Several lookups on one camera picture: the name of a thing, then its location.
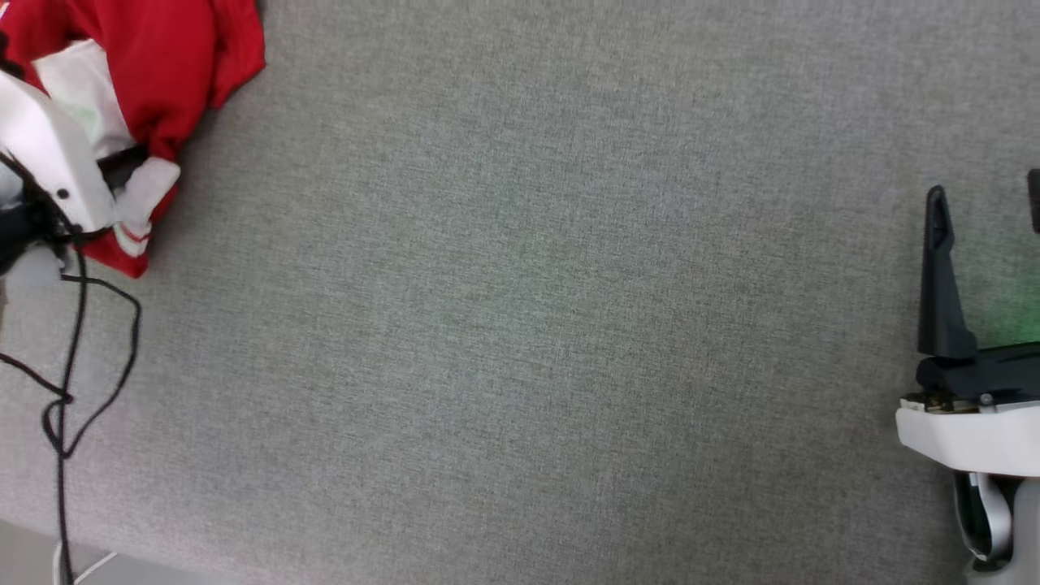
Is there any thin white cable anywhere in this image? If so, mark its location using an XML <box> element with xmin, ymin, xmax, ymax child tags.
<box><xmin>52</xmin><ymin>540</ymin><xmax>119</xmax><ymax>585</ymax></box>

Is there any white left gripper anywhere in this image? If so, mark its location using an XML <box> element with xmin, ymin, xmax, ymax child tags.
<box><xmin>0</xmin><ymin>71</ymin><xmax>151</xmax><ymax>238</ymax></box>

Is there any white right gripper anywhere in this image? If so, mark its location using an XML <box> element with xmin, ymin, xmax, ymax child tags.
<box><xmin>896</xmin><ymin>185</ymin><xmax>1040</xmax><ymax>477</ymax></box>

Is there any grey fabric sofa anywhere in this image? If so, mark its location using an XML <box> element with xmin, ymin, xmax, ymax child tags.
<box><xmin>0</xmin><ymin>0</ymin><xmax>1040</xmax><ymax>585</ymax></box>

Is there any red and white t-shirt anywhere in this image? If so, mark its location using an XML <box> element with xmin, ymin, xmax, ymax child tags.
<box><xmin>0</xmin><ymin>0</ymin><xmax>267</xmax><ymax>280</ymax></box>

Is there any thin black cable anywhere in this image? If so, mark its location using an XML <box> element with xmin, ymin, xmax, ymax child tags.
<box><xmin>0</xmin><ymin>150</ymin><xmax>144</xmax><ymax>585</ymax></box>

